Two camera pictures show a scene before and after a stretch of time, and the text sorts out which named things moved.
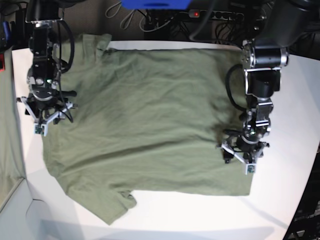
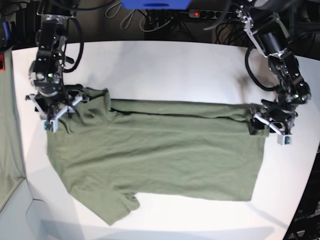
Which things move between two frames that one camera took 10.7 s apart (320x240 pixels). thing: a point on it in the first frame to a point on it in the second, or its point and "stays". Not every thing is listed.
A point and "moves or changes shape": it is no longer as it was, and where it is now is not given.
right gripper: [245, 150] to [272, 118]
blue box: [156, 4] stays
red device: [2, 62] stays
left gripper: [47, 104] to [51, 101]
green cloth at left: [11, 170] stays
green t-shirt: [146, 120] moves or changes shape
